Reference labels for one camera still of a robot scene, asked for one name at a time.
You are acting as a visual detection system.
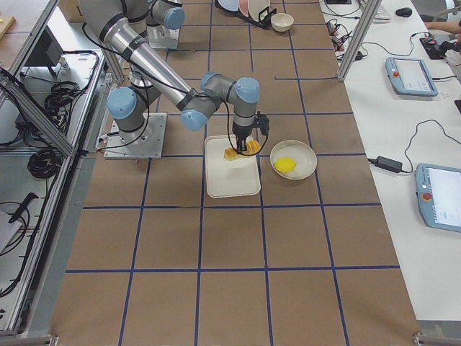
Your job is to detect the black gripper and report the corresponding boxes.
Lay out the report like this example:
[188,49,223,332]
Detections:
[233,124,253,155]

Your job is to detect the orange striped bread loaf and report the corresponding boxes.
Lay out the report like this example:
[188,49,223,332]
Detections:
[223,140,261,161]

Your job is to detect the blue plate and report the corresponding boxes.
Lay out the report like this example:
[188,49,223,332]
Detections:
[216,0,238,12]

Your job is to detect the cream plate in rack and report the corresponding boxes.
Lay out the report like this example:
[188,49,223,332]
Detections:
[248,0,270,22]

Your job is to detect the pink plate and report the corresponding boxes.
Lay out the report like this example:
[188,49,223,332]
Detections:
[237,0,249,17]

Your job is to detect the white rectangular tray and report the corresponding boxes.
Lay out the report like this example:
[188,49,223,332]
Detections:
[205,135,261,198]

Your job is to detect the yellow lemon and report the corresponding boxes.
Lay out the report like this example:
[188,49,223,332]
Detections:
[274,157,297,173]

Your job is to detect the shallow cream bowl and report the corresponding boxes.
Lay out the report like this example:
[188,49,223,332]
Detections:
[270,140,317,179]

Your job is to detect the black dish rack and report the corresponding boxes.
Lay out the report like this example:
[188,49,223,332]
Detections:
[230,6,277,30]

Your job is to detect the cream deep bowl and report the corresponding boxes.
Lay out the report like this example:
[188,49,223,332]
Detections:
[271,13,294,32]

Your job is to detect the black power adapter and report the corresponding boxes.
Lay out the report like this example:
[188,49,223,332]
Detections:
[374,156,403,173]

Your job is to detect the teach pendant tablet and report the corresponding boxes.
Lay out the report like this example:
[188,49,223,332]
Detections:
[385,57,438,97]
[415,164,460,233]

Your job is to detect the cardboard box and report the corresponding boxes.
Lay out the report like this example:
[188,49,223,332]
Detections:
[58,0,85,22]

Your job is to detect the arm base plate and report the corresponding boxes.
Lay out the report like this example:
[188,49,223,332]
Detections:
[104,112,168,159]
[147,26,180,50]

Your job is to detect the aluminium frame post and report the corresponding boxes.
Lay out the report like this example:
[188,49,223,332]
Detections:
[337,0,381,81]

